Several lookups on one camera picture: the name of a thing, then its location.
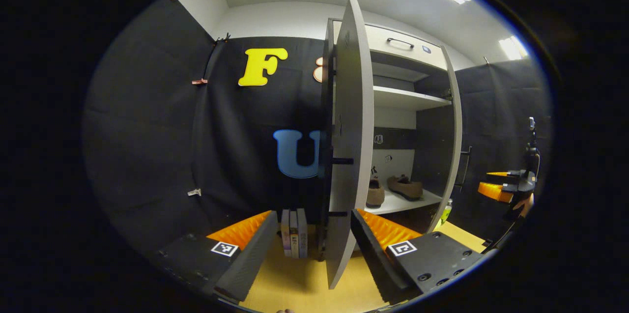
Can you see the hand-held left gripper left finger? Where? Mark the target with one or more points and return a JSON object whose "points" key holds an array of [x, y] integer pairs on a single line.
{"points": [[253, 254]]}

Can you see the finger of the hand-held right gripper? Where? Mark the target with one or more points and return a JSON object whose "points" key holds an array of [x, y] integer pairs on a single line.
{"points": [[503, 190], [511, 174]]}

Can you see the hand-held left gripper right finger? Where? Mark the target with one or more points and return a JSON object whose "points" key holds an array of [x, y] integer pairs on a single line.
{"points": [[376, 259]]}

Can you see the grey shoe cabinet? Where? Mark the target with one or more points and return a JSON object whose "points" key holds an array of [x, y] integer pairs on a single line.
{"points": [[400, 205]]}

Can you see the brown fuzzy shoe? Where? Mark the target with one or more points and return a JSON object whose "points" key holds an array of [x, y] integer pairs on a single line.
{"points": [[405, 187], [375, 195]]}

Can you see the grey cabinet door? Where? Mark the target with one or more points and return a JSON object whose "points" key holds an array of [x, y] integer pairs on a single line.
{"points": [[351, 106], [454, 121]]}

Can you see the white cabinet shelf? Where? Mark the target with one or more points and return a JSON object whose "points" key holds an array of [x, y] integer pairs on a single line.
{"points": [[403, 99]]}

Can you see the grey cabinet drawer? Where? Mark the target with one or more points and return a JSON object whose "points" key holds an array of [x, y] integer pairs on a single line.
{"points": [[393, 55]]}

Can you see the pale purple book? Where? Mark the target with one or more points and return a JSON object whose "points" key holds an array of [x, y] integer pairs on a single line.
{"points": [[285, 234]]}

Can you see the white book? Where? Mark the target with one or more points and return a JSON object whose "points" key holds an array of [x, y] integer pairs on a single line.
{"points": [[294, 234]]}

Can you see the yellow green bottle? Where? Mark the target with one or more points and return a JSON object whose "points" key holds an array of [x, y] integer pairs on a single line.
{"points": [[446, 212]]}

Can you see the white clip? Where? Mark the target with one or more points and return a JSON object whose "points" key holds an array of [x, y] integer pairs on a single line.
{"points": [[194, 192]]}

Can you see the small ceiling light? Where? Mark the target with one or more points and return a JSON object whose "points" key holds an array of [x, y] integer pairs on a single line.
{"points": [[513, 47]]}

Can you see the red clip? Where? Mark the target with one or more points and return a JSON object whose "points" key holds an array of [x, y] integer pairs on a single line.
{"points": [[199, 81]]}

